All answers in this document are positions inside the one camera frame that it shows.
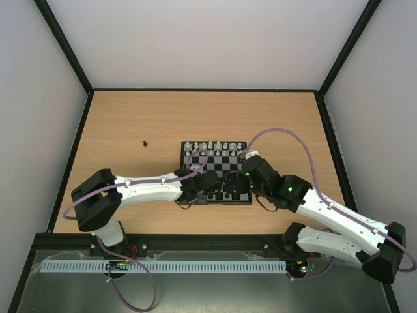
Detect black folding chess board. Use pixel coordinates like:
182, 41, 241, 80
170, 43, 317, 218
180, 140, 252, 205

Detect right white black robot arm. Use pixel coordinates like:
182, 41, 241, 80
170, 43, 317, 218
223, 155, 405, 284

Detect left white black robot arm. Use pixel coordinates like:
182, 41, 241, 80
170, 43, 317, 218
71, 169, 222, 247

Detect light blue slotted cable duct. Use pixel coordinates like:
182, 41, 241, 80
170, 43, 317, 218
40, 260, 287, 274

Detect black aluminium frame rail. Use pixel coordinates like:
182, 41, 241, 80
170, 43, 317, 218
32, 233, 379, 258

